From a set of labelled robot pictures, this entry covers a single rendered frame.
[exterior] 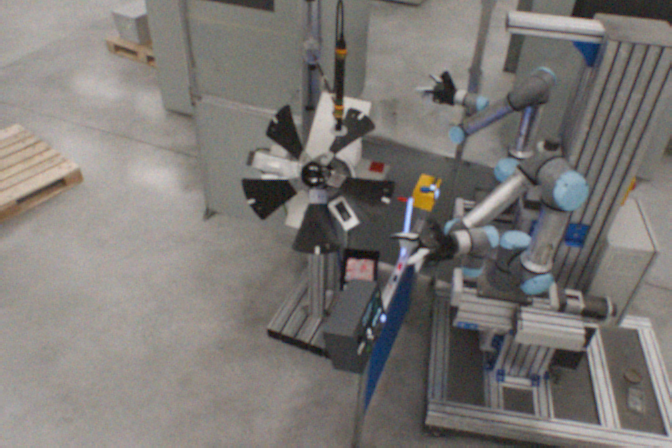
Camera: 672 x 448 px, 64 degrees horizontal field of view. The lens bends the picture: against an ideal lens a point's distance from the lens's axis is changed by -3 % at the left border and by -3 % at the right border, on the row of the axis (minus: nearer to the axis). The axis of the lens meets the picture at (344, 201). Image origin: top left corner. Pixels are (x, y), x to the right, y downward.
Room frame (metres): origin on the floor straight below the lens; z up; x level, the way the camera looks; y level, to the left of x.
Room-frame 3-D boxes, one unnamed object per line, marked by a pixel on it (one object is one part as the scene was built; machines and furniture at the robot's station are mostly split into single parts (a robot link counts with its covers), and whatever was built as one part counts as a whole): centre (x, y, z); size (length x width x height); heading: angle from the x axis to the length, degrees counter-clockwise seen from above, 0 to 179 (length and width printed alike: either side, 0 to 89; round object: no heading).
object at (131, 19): (6.10, 2.39, 0.31); 0.60 x 0.42 x 0.33; 151
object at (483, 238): (1.37, -0.46, 1.43); 0.11 x 0.08 x 0.09; 108
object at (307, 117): (2.70, 0.22, 0.90); 0.08 x 0.06 x 1.80; 105
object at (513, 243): (1.57, -0.67, 1.20); 0.13 x 0.12 x 0.14; 18
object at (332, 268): (2.36, 0.05, 0.58); 0.09 x 0.05 x 1.15; 70
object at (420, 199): (2.15, -0.40, 1.02); 0.16 x 0.10 x 0.11; 160
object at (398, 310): (1.78, -0.26, 0.45); 0.82 x 0.02 x 0.66; 160
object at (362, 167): (2.56, -0.04, 0.85); 0.36 x 0.24 x 0.03; 70
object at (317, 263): (2.15, 0.13, 0.46); 0.09 x 0.05 x 0.91; 70
